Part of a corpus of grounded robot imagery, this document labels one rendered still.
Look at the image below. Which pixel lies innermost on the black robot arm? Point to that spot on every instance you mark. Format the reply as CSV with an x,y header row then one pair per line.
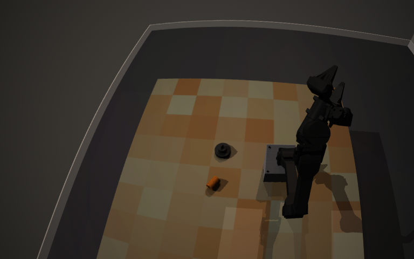
x,y
307,157

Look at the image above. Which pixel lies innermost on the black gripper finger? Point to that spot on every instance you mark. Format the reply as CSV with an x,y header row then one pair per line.
x,y
328,76
336,96

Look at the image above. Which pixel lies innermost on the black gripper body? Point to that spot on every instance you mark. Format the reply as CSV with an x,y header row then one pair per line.
x,y
323,91

